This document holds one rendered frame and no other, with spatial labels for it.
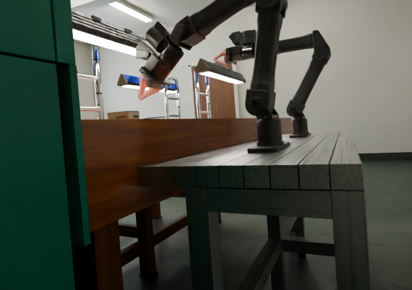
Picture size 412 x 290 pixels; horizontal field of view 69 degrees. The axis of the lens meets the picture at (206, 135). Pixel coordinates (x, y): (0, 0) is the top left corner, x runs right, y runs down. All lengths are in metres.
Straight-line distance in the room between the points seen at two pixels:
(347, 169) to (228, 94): 5.60
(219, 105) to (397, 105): 3.09
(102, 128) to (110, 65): 7.27
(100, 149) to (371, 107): 5.35
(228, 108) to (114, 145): 5.49
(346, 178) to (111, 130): 0.40
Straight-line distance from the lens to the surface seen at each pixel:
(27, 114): 0.43
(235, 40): 1.48
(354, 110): 5.68
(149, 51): 0.96
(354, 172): 0.48
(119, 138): 0.58
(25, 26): 0.45
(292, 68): 5.81
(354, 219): 0.50
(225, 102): 6.05
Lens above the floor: 0.74
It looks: 1 degrees down
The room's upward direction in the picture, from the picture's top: 4 degrees counter-clockwise
